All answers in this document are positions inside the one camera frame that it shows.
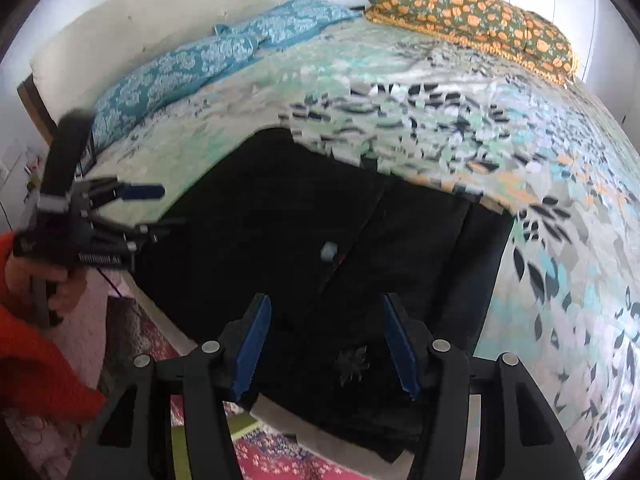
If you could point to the green pillow with orange flowers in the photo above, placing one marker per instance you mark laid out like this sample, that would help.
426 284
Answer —
450 7

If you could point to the floral leaf print bedsheet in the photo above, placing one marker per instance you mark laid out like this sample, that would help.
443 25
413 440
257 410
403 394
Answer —
450 125

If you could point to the wooden bed frame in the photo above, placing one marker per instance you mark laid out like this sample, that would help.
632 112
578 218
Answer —
35 105

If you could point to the red floral rug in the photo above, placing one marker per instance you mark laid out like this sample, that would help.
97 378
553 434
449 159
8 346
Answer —
135 330

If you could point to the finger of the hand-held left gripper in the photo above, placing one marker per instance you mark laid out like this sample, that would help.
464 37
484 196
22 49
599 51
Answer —
150 232
142 192

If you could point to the teal damask patterned blanket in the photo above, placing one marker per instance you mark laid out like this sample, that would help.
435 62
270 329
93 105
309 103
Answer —
175 70

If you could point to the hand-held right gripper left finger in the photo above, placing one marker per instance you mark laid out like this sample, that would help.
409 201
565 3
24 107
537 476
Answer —
252 350

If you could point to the person's left forearm orange sleeve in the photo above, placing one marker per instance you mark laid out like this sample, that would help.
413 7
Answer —
30 360

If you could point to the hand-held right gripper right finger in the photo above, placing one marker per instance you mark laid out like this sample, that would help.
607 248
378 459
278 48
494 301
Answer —
400 345

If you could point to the black pants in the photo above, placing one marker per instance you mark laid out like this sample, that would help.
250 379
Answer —
280 200

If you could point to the cream padded headboard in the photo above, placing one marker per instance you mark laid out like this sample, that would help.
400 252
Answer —
125 20

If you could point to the person's left hand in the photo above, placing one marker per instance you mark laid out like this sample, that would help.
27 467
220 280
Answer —
67 294

